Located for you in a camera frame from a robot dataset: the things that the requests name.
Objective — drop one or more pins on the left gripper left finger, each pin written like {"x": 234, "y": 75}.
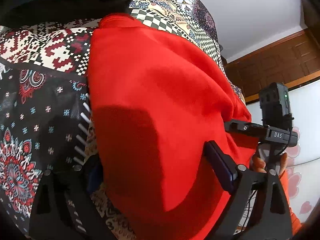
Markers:
{"x": 63, "y": 208}

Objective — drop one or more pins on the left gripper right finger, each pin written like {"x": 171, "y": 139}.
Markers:
{"x": 257, "y": 207}

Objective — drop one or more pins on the red zip jacket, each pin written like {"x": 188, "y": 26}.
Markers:
{"x": 156, "y": 98}

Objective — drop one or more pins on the right hand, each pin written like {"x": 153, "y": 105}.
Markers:
{"x": 258, "y": 165}

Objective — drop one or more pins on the brown wooden wardrobe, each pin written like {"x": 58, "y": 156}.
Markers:
{"x": 292, "y": 60}

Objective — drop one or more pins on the patchwork patterned bedspread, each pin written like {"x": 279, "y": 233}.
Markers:
{"x": 46, "y": 116}

